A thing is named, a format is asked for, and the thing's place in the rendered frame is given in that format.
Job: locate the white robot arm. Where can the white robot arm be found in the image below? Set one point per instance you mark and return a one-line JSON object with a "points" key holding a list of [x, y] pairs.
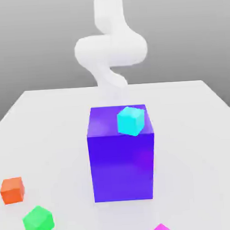
{"points": [[111, 50]]}

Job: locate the small cyan cube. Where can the small cyan cube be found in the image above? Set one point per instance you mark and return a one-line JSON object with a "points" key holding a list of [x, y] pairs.
{"points": [[129, 122]]}

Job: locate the small orange cube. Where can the small orange cube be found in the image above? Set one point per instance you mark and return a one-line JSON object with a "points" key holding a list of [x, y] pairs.
{"points": [[12, 191]]}

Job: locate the small green cube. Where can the small green cube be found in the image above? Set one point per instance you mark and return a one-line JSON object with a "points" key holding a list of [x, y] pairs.
{"points": [[38, 223]]}

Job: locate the large purple box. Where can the large purple box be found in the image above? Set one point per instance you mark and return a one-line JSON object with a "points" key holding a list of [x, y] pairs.
{"points": [[121, 164]]}

